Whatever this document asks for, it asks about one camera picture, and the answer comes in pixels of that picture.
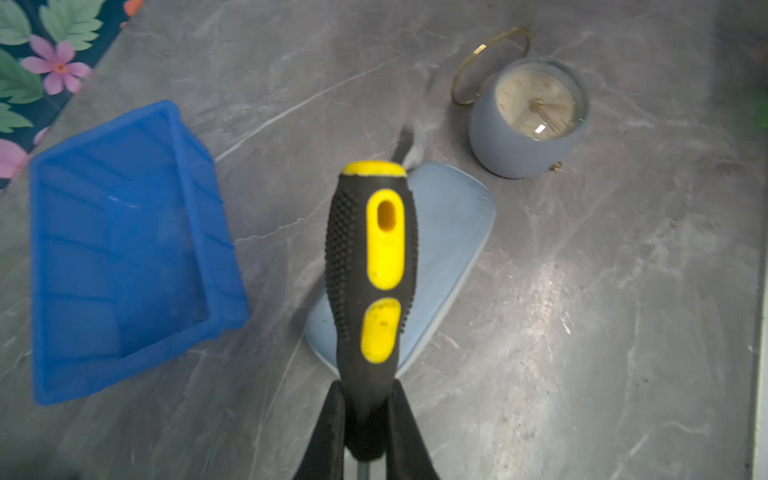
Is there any grey round alarm clock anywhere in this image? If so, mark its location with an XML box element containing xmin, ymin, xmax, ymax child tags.
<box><xmin>450</xmin><ymin>27</ymin><xmax>590</xmax><ymax>179</ymax></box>

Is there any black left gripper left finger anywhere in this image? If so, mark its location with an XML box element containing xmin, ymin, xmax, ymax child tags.
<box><xmin>293</xmin><ymin>381</ymin><xmax>346</xmax><ymax>480</ymax></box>

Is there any blue plastic bin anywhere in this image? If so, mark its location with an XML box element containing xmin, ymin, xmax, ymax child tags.
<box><xmin>29</xmin><ymin>101</ymin><xmax>249</xmax><ymax>406</ymax></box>

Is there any black yellow screwdriver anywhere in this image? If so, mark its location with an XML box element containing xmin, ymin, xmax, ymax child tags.
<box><xmin>325</xmin><ymin>159</ymin><xmax>418</xmax><ymax>464</ymax></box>

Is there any light blue glasses case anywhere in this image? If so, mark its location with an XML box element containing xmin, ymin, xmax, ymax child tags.
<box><xmin>304</xmin><ymin>161</ymin><xmax>498</xmax><ymax>379</ymax></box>

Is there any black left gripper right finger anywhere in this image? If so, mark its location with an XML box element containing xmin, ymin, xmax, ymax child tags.
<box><xmin>386</xmin><ymin>379</ymin><xmax>439</xmax><ymax>480</ymax></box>

